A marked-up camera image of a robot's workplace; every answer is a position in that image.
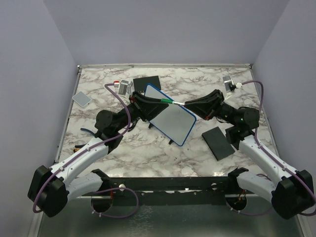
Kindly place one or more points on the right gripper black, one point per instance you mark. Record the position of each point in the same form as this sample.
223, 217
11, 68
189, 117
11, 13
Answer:
207, 106

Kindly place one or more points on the blue framed whiteboard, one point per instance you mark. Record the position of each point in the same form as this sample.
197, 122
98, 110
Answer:
175, 122

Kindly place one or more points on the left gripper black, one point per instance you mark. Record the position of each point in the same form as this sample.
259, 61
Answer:
146, 107

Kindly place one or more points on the black rectangular block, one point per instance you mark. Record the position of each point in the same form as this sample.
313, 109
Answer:
217, 143

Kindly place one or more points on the green marker cap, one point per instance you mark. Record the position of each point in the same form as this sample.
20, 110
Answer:
166, 101

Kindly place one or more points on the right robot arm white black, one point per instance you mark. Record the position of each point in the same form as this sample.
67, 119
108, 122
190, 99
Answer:
290, 191

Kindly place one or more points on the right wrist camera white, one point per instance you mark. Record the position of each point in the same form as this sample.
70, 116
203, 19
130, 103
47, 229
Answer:
230, 86

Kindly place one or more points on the small white square device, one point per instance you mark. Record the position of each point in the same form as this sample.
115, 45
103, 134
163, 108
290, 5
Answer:
81, 99

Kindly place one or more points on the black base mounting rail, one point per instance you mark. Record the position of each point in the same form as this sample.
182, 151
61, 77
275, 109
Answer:
180, 190

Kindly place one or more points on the black network switch box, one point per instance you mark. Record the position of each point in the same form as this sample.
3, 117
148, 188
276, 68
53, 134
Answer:
140, 84

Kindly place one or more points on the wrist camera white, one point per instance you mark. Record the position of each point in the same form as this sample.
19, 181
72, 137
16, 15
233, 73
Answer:
230, 86
124, 87

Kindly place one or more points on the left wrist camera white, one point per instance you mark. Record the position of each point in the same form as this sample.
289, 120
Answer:
124, 87

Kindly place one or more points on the white marker pen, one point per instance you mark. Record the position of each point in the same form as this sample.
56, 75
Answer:
178, 103

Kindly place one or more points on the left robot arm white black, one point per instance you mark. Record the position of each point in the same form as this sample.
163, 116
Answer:
51, 188

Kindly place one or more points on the orange handled screwdriver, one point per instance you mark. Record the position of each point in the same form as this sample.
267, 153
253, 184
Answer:
77, 148

